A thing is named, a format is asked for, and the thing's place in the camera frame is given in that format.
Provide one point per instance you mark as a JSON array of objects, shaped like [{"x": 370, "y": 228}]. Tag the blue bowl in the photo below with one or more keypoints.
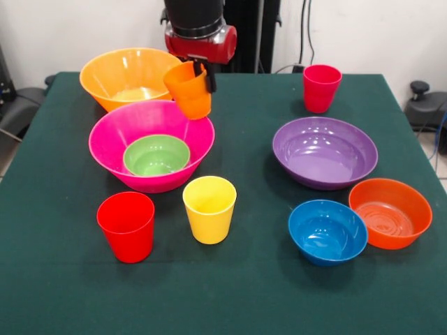
[{"x": 328, "y": 256}]

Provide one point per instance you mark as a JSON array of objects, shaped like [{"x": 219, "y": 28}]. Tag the purple bowl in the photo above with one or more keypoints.
[{"x": 324, "y": 164}]

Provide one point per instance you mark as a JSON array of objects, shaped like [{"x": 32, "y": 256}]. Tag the black machine base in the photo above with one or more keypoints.
[
  {"x": 426, "y": 111},
  {"x": 21, "y": 104}
]

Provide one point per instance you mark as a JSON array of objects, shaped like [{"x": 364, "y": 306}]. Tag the stack of green bowls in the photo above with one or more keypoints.
[{"x": 157, "y": 158}]

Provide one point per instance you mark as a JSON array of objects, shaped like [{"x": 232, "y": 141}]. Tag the large orange bowl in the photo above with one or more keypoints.
[{"x": 104, "y": 80}]

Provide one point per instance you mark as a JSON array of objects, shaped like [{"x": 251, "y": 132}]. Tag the dark green table cloth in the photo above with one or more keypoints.
[{"x": 223, "y": 296}]

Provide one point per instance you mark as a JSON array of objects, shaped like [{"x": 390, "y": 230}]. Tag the yellow cup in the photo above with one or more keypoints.
[{"x": 209, "y": 227}]

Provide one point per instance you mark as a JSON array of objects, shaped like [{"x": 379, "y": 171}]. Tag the red cup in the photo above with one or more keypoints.
[{"x": 129, "y": 244}]

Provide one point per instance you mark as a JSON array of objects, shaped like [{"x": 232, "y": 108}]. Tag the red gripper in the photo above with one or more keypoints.
[{"x": 206, "y": 47}]

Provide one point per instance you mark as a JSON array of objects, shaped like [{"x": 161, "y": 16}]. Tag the crimson cup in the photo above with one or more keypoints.
[{"x": 319, "y": 97}]

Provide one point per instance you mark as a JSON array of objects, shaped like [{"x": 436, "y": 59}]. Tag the orange cup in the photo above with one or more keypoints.
[
  {"x": 197, "y": 110},
  {"x": 185, "y": 87}
]

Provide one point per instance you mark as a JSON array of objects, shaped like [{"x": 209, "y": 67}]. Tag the large pink bowl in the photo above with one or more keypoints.
[{"x": 104, "y": 146}]

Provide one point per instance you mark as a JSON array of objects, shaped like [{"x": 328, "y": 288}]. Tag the orange-red bowl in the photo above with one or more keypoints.
[{"x": 391, "y": 240}]

